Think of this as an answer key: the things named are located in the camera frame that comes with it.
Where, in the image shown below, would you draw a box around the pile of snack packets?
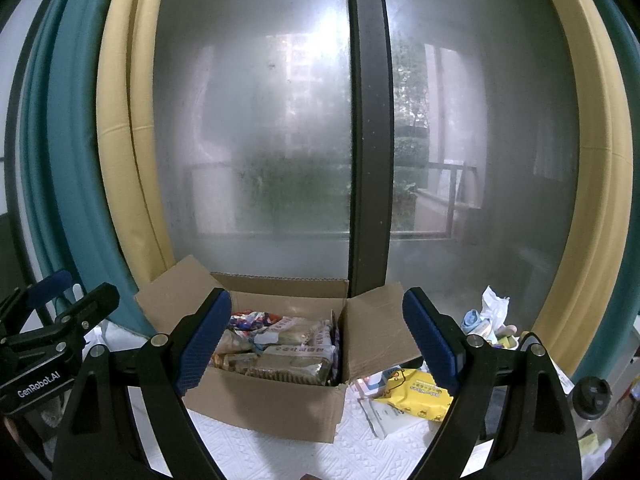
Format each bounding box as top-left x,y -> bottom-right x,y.
210,309 -> 342,389

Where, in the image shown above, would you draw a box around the white paper packet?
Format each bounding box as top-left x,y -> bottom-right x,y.
357,396 -> 427,439

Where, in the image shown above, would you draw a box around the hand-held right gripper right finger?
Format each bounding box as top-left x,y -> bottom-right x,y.
403,287 -> 584,480

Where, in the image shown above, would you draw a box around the white textured table cover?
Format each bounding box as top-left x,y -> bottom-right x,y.
84,320 -> 577,480

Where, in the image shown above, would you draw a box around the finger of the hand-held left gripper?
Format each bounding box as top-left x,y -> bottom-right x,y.
0,268 -> 74,322
0,282 -> 122,357

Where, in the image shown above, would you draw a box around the blue white plastic bag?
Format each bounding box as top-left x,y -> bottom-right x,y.
460,309 -> 497,347

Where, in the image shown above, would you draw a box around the teal curtain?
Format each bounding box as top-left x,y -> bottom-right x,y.
19,0 -> 142,337
570,0 -> 640,387

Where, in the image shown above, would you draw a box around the steel thermos bottle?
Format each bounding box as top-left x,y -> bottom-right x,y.
571,376 -> 614,419

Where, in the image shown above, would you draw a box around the yellow curtain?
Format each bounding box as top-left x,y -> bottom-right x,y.
529,0 -> 634,367
96,0 -> 177,292

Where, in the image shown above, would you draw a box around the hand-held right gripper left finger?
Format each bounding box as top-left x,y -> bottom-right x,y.
51,287 -> 233,480

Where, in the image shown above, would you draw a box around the frosted glass sliding door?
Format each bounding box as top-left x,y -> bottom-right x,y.
151,0 -> 582,312

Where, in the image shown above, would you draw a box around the cardboard box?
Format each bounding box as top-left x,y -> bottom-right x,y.
133,254 -> 427,445

